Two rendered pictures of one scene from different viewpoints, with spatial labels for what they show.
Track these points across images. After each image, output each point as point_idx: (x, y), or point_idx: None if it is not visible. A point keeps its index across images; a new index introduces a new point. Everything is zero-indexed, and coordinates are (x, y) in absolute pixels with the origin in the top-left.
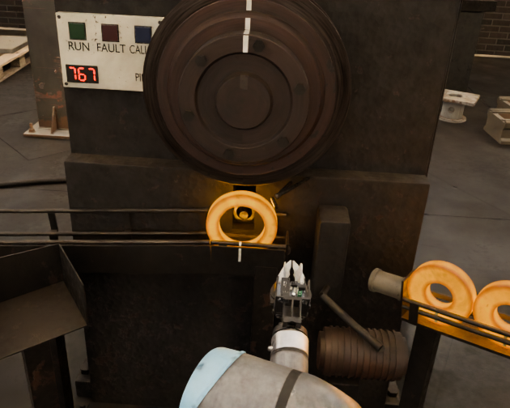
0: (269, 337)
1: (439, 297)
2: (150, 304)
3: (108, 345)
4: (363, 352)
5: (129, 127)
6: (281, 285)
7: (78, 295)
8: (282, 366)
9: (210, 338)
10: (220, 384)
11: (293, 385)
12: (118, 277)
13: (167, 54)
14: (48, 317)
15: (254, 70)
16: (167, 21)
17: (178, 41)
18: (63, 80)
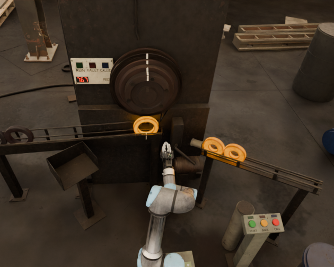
0: (157, 160)
1: (213, 147)
2: (112, 152)
3: None
4: (189, 165)
5: (100, 95)
6: (164, 153)
7: (94, 160)
8: (172, 189)
9: (135, 160)
10: (157, 197)
11: (176, 195)
12: None
13: (119, 79)
14: (84, 167)
15: (150, 85)
16: (117, 67)
17: (122, 74)
18: (75, 81)
